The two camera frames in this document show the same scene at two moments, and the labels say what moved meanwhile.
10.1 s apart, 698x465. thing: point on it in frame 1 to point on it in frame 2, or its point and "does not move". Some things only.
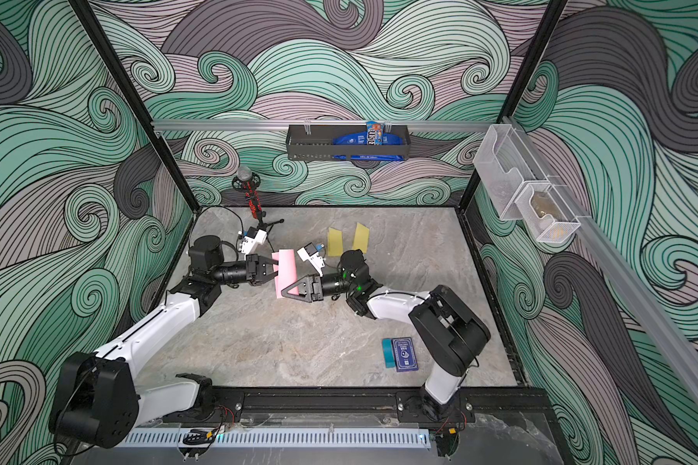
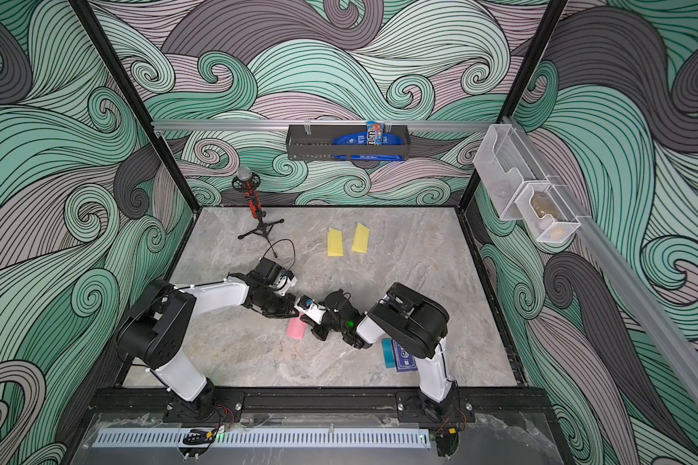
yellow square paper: (361, 237) does not move
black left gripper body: (251, 269) to (275, 305)
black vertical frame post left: (98, 32) does not move
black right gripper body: (320, 292) to (324, 328)
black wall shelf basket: (315, 142) does not move
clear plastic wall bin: (504, 162) does not move
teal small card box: (389, 353) does not move
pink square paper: (286, 268) to (296, 327)
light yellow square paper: (335, 246) does not move
